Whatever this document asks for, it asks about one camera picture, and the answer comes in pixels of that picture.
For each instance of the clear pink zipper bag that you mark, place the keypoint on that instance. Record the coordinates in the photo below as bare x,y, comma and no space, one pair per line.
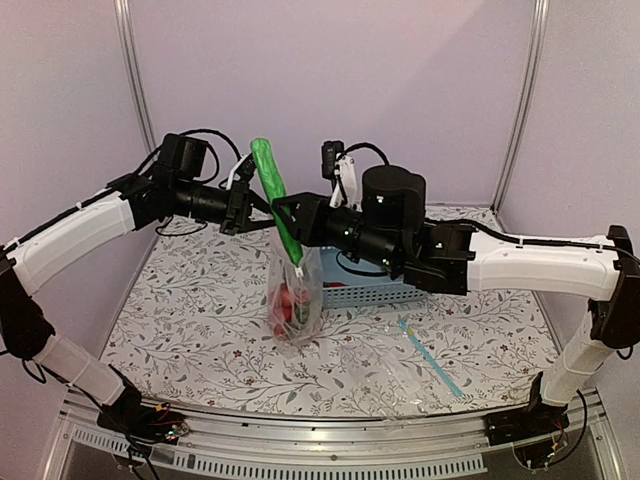
306,282

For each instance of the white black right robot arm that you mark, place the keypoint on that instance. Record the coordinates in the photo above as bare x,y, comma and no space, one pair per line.
390,229

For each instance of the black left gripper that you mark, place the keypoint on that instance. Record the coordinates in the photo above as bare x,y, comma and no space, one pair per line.
241,223

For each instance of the front aluminium rail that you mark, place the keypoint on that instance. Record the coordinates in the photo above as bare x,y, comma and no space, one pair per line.
239,445

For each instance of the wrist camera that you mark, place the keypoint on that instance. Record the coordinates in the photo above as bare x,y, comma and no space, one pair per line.
339,169
242,171

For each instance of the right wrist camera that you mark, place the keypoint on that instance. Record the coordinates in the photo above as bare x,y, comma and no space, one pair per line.
339,169

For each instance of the left aluminium frame post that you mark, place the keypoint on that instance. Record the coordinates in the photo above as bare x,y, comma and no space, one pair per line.
132,67

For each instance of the light blue plastic basket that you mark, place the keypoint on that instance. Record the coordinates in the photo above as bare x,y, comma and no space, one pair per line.
367,283

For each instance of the right aluminium frame post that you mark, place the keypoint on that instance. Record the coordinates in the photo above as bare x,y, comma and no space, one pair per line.
532,64

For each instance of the clear blue zipper bag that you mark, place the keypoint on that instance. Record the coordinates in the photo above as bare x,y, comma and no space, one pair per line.
396,376

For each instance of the small circuit board with wires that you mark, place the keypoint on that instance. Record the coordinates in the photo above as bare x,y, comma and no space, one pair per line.
167,425

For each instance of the dark green bumpy cucumber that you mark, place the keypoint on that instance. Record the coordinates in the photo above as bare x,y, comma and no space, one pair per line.
301,313

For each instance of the red chili pepper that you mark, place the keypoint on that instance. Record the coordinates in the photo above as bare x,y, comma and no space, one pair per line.
331,285

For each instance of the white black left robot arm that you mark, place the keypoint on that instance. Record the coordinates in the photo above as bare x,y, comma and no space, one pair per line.
167,184

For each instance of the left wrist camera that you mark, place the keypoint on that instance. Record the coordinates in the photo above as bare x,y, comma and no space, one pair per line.
242,171

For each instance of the aluminium frame post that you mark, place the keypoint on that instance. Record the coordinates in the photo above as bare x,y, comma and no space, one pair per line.
532,64
132,67

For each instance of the floral patterned table mat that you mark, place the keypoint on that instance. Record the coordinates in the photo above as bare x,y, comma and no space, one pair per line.
194,330

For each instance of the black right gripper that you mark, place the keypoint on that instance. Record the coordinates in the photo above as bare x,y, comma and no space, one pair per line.
306,228

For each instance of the red lychee fruit bunch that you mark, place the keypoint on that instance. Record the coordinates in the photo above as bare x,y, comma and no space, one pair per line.
281,312

